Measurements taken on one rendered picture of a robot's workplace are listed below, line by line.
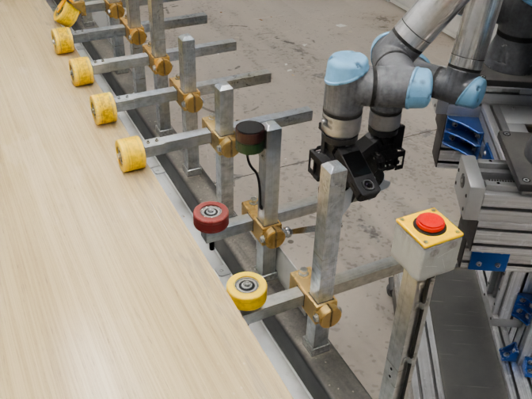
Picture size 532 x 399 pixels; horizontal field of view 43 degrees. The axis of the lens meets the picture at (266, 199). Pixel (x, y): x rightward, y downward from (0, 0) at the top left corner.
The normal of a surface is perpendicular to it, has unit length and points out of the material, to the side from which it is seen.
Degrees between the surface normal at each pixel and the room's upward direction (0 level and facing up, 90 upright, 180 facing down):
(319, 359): 0
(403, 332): 90
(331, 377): 0
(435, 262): 90
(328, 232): 90
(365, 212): 0
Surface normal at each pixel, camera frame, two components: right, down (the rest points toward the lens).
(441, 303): 0.03, -0.81
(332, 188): 0.43, 0.54
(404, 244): -0.90, 0.24
